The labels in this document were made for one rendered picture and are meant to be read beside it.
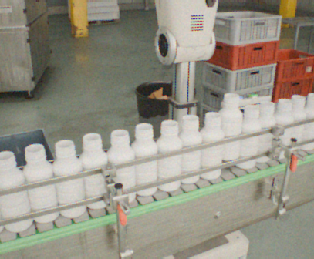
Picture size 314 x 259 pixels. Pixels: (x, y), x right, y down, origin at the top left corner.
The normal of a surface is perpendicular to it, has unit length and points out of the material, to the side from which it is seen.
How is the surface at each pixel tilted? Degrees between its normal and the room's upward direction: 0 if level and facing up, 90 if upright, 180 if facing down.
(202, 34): 90
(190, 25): 90
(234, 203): 90
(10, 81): 90
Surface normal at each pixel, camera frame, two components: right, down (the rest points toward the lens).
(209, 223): 0.43, 0.40
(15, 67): 0.21, 0.42
